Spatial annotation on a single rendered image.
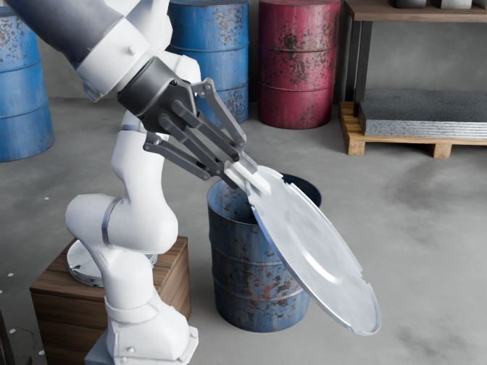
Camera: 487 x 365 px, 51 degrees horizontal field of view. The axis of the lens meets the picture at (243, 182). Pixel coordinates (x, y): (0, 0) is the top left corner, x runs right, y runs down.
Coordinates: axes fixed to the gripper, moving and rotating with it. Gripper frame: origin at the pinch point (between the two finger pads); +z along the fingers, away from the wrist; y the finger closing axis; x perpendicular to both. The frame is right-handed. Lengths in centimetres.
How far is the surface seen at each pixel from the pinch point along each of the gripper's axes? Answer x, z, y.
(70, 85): 371, -41, -175
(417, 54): 350, 140, 53
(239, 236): 82, 43, -46
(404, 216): 168, 133, -15
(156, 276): 70, 29, -70
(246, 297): 82, 63, -62
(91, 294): 61, 16, -83
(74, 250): 79, 7, -87
